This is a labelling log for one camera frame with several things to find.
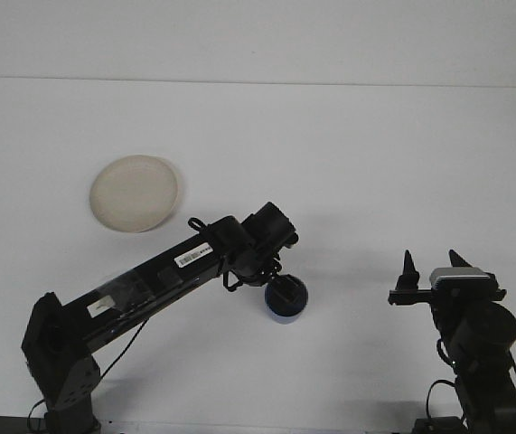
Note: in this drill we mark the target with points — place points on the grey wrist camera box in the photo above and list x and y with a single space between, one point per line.
291 242
456 272

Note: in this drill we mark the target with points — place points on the pale blue cup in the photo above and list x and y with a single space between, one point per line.
284 318

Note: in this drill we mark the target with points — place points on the pale round plate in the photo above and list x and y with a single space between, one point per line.
135 194

